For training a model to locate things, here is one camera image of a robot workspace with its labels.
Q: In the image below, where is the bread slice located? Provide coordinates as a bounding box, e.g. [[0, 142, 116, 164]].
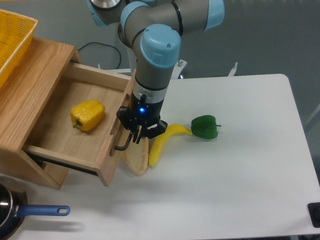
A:
[[122, 139, 149, 176]]

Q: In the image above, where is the wooden top drawer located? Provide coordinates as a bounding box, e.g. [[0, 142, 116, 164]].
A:
[[23, 63, 133, 186]]

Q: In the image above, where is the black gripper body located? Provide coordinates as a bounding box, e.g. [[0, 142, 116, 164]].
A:
[[127, 93, 164, 129]]

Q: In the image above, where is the black cable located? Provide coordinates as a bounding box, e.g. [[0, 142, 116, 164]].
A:
[[77, 41, 122, 70]]

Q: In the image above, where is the green bell pepper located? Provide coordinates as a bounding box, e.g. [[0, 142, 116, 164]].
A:
[[191, 115, 221, 140]]

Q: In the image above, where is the yellow bell pepper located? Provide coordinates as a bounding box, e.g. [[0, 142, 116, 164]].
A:
[[70, 99, 105, 132]]

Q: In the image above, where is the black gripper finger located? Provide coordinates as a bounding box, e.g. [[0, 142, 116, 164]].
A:
[[116, 106, 140, 143], [136, 120, 168, 144]]

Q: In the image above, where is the yellow plastic basket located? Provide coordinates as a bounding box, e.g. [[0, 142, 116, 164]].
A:
[[0, 9, 39, 86]]

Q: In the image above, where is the blue handled frying pan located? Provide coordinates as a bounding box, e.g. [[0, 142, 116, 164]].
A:
[[0, 183, 71, 240]]

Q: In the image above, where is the yellow banana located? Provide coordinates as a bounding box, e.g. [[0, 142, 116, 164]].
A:
[[148, 124, 192, 167]]

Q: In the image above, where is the black corner clamp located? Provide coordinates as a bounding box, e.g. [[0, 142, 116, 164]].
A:
[[307, 202, 320, 228]]

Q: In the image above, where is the wooden drawer cabinet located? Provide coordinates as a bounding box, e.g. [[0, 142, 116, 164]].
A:
[[0, 37, 81, 189]]

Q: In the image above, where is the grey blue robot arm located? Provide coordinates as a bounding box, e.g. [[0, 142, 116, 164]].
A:
[[87, 0, 225, 143]]

